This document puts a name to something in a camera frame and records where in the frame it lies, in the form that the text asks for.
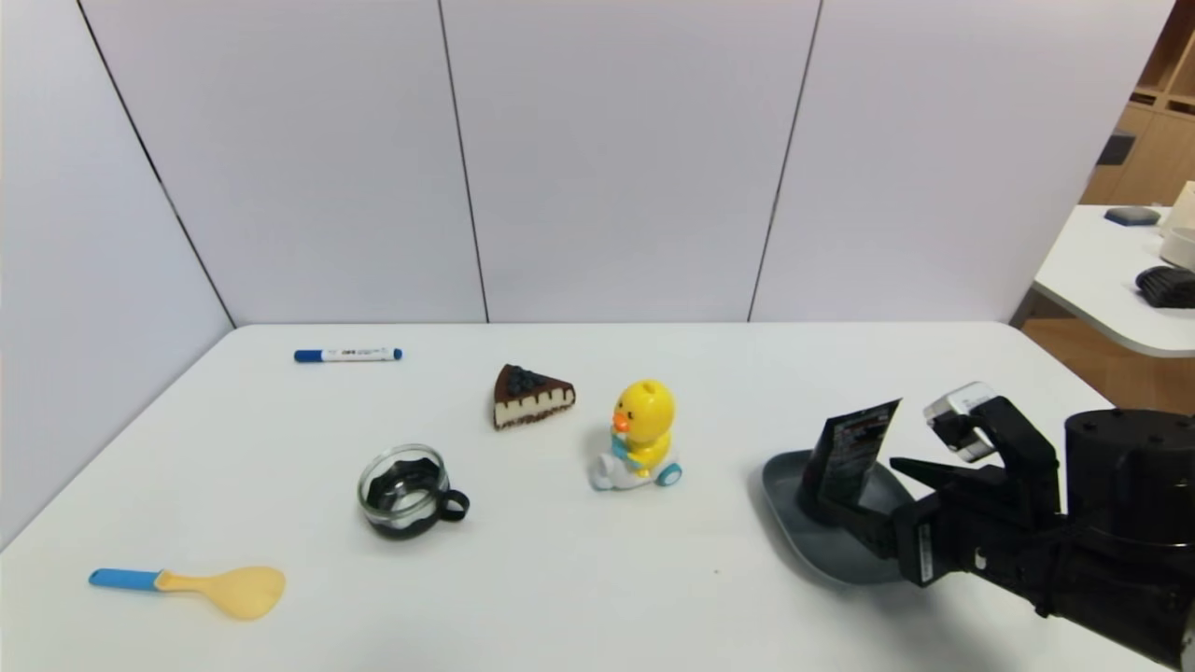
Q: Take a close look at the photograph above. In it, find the yellow duck toy on scooter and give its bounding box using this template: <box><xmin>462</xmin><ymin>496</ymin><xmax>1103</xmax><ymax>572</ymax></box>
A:
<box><xmin>589</xmin><ymin>378</ymin><xmax>683</xmax><ymax>492</ymax></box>

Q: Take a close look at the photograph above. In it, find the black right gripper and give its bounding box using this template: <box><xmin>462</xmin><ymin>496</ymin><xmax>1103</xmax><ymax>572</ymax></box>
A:
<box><xmin>798</xmin><ymin>455</ymin><xmax>1068</xmax><ymax>618</ymax></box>

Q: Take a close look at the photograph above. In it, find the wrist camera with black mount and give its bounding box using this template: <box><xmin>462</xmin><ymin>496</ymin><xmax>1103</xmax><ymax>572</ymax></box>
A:
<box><xmin>922</xmin><ymin>380</ymin><xmax>1062</xmax><ymax>525</ymax></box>

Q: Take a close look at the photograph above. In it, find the black cosmetic tube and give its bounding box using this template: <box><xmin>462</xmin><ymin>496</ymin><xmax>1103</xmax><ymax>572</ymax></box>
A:
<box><xmin>799</xmin><ymin>399</ymin><xmax>904</xmax><ymax>525</ymax></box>

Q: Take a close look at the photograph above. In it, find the blue and white marker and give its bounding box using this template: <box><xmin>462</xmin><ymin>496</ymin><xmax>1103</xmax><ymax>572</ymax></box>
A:
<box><xmin>294</xmin><ymin>348</ymin><xmax>404</xmax><ymax>364</ymax></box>

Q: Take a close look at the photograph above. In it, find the yellow spoon with blue handle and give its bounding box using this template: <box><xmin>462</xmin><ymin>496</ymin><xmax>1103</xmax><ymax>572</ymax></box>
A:
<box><xmin>89</xmin><ymin>566</ymin><xmax>287</xmax><ymax>622</ymax></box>

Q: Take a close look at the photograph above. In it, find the glass cup with black holder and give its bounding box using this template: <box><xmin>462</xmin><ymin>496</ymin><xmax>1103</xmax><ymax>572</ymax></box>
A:
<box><xmin>358</xmin><ymin>443</ymin><xmax>471</xmax><ymax>540</ymax></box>

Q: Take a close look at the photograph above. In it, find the wooden shelf unit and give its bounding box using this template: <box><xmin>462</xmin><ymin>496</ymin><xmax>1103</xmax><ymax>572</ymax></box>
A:
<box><xmin>1081</xmin><ymin>0</ymin><xmax>1195</xmax><ymax>206</ymax></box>

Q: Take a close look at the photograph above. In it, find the black ribbed item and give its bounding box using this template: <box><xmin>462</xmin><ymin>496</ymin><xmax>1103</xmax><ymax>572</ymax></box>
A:
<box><xmin>1135</xmin><ymin>265</ymin><xmax>1195</xmax><ymax>310</ymax></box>

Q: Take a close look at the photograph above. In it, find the white side table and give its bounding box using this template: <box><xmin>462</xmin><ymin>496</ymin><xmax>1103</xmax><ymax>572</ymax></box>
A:
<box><xmin>1031</xmin><ymin>204</ymin><xmax>1195</xmax><ymax>359</ymax></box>

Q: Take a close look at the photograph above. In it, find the grey plastic dish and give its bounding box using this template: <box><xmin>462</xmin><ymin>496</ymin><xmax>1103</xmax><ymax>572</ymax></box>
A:
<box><xmin>760</xmin><ymin>449</ymin><xmax>925</xmax><ymax>587</ymax></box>

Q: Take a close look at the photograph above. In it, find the chocolate blueberry cake slice toy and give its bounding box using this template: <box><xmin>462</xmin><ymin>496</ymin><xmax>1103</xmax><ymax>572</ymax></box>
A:
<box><xmin>492</xmin><ymin>364</ymin><xmax>577</xmax><ymax>431</ymax></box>

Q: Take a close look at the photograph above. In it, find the white container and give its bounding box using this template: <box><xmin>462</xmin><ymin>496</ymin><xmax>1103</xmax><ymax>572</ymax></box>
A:
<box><xmin>1160</xmin><ymin>180</ymin><xmax>1195</xmax><ymax>273</ymax></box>

